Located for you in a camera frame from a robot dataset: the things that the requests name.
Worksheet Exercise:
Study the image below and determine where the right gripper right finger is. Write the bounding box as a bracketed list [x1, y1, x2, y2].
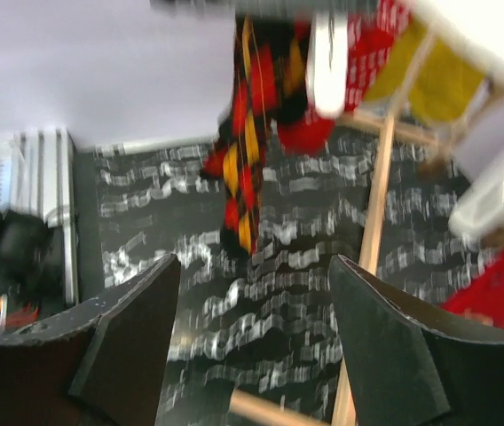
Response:
[328, 256, 504, 426]

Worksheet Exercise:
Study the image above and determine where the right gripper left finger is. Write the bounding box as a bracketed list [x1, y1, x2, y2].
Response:
[0, 254, 181, 425]

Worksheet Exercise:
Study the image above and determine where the white plastic clip hanger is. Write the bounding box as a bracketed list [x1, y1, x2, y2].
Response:
[410, 1, 504, 239]

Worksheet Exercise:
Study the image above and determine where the argyle sock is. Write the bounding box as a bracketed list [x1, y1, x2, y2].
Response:
[201, 18, 278, 255]
[275, 21, 335, 155]

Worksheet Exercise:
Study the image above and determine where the yellow sock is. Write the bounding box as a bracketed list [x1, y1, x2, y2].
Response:
[363, 20, 485, 122]

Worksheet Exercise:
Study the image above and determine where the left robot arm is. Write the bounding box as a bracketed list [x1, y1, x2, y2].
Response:
[0, 209, 63, 308]

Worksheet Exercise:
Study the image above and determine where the wooden drying rack frame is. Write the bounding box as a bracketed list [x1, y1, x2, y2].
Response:
[229, 26, 504, 426]

